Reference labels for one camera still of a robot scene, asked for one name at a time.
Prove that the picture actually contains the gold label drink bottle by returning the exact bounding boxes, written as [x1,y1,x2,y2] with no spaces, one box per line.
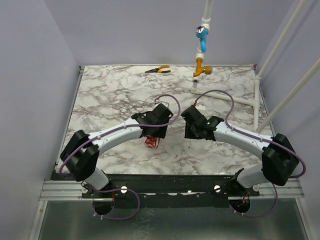
[144,136,160,149]

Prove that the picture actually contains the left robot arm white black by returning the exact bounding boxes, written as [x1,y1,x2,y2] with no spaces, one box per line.
[60,103,173,198]

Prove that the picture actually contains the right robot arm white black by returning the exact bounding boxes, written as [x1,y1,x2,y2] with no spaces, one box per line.
[181,105,300,196]

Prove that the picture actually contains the clear empty plastic bottle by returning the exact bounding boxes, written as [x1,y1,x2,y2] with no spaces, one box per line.
[82,116,101,133]

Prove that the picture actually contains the orange brass faucet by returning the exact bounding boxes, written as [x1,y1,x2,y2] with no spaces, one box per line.
[193,57,212,78]

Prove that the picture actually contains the blue plastic faucet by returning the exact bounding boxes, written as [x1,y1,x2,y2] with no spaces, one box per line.
[195,25,209,53]

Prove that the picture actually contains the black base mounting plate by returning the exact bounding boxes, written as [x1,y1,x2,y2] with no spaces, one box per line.
[51,167,261,217]

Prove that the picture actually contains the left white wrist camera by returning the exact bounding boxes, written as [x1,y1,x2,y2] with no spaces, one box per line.
[155,100,170,108]

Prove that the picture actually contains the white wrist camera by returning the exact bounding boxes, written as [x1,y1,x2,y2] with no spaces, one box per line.
[155,100,170,108]
[195,104,206,111]

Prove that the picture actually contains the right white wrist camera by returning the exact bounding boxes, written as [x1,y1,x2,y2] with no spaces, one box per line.
[195,104,206,111]

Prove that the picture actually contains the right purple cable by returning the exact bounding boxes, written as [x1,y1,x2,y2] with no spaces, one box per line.
[192,89,307,218]

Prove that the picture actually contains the purple cable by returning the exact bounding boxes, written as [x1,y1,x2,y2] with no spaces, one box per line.
[192,89,307,218]
[58,94,182,175]

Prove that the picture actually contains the yellow handled pliers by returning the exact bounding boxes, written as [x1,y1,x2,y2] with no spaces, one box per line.
[145,65,171,74]

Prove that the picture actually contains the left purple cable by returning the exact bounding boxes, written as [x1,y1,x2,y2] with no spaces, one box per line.
[58,94,182,175]

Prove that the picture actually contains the white PVC pipe frame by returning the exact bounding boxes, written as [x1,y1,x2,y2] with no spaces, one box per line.
[176,0,320,130]

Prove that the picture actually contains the aluminium rail frame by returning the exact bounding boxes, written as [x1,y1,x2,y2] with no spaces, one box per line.
[31,65,307,240]

